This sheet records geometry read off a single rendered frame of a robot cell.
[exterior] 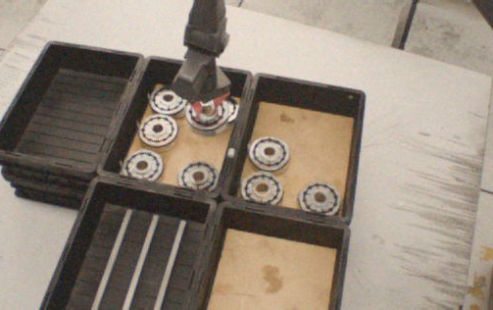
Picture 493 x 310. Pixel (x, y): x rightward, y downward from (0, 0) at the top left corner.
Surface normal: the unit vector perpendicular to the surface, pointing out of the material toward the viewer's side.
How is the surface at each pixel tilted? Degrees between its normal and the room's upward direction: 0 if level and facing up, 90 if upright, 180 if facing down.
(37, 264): 0
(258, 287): 0
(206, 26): 90
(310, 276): 0
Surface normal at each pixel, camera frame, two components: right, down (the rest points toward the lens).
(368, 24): 0.02, -0.57
